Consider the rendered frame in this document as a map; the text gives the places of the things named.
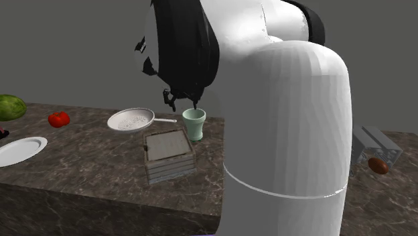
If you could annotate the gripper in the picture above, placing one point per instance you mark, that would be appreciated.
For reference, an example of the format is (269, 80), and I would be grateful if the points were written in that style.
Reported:
(186, 94)

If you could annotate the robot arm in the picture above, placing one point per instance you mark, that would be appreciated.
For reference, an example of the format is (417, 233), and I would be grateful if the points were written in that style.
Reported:
(281, 124)

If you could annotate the pale green cup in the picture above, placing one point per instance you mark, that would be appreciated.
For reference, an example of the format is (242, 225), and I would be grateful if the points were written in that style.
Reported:
(194, 125)

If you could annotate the grey wooden slatted box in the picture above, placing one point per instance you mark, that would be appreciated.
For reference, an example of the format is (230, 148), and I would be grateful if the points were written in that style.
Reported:
(167, 147)

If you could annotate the red tomato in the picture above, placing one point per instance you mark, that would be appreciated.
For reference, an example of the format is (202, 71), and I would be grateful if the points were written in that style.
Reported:
(58, 119)

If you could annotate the white plate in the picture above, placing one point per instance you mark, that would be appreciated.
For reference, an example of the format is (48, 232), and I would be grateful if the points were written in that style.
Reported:
(19, 150)

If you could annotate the green watermelon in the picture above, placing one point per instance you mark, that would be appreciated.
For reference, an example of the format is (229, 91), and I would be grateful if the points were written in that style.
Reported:
(10, 107)

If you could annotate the dark pink object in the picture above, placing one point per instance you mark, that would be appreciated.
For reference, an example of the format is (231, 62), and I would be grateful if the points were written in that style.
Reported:
(2, 133)

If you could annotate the brown egg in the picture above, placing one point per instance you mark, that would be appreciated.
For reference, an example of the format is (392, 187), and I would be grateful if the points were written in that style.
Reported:
(378, 166)

